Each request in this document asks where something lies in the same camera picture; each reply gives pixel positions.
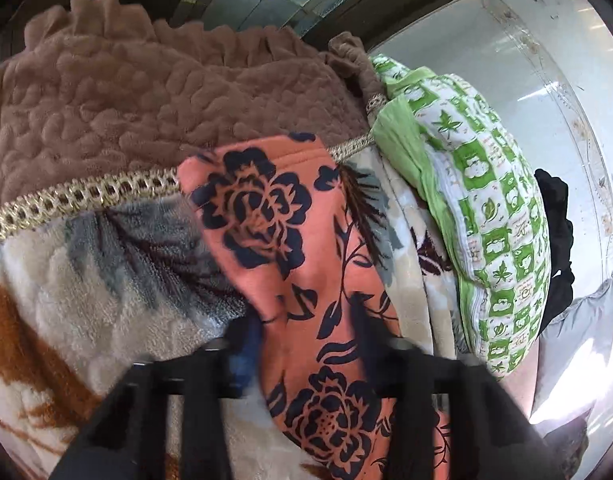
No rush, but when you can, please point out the brown embossed blanket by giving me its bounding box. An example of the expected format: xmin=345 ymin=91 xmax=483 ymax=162
xmin=0 ymin=0 xmax=382 ymax=206

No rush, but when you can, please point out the leaf pattern fleece blanket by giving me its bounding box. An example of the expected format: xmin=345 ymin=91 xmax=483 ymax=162
xmin=0 ymin=136 xmax=457 ymax=479

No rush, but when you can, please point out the grey pillow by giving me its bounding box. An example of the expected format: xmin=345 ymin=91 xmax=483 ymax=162
xmin=531 ymin=276 xmax=613 ymax=425

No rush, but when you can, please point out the green white patterned pillow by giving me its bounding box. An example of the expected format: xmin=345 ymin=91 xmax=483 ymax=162
xmin=371 ymin=54 xmax=551 ymax=378

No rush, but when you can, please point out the orange floral garment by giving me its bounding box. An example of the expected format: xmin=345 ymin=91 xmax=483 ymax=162
xmin=177 ymin=131 xmax=453 ymax=480

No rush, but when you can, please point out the black garment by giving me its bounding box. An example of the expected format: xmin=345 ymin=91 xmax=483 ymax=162
xmin=534 ymin=169 xmax=575 ymax=333

